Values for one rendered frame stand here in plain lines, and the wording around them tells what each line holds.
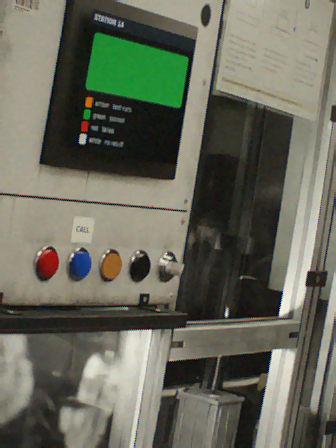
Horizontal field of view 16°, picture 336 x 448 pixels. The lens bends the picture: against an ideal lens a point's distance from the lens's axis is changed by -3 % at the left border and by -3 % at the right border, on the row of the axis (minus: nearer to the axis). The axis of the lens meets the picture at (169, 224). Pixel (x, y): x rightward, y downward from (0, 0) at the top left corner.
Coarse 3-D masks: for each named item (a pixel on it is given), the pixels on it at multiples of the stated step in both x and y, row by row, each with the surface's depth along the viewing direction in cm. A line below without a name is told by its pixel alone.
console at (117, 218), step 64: (0, 0) 123; (64, 0) 131; (128, 0) 140; (192, 0) 151; (0, 64) 124; (64, 64) 131; (192, 64) 151; (0, 128) 126; (64, 128) 133; (192, 128) 156; (0, 192) 128; (64, 192) 137; (128, 192) 147; (0, 256) 129; (64, 256) 139; (128, 256) 149
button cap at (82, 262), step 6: (78, 252) 140; (84, 252) 140; (78, 258) 139; (84, 258) 140; (90, 258) 141; (72, 264) 139; (78, 264) 139; (84, 264) 140; (90, 264) 141; (72, 270) 140; (78, 270) 140; (84, 270) 140; (78, 276) 140; (84, 276) 141
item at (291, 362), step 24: (192, 192) 160; (312, 264) 192; (312, 288) 193; (312, 312) 194; (168, 336) 161; (288, 360) 193; (288, 384) 193; (144, 408) 159; (264, 408) 195; (288, 408) 193; (264, 432) 195
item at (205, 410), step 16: (176, 400) 218; (192, 400) 210; (208, 400) 208; (224, 400) 209; (240, 400) 214; (176, 416) 218; (192, 416) 210; (208, 416) 208; (224, 416) 210; (176, 432) 212; (192, 432) 210; (208, 432) 208; (224, 432) 212; (256, 432) 206
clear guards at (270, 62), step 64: (256, 0) 166; (320, 0) 181; (256, 64) 168; (320, 64) 184; (256, 128) 171; (320, 128) 187; (256, 192) 173; (320, 192) 190; (192, 256) 162; (256, 256) 176; (192, 320) 165; (256, 320) 179; (320, 320) 197; (0, 384) 134; (64, 384) 144; (128, 384) 155; (320, 384) 202
